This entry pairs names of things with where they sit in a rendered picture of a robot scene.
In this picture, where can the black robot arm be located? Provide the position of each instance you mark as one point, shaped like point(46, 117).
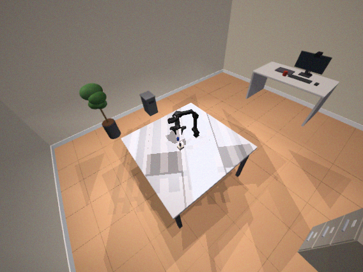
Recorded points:
point(176, 119)

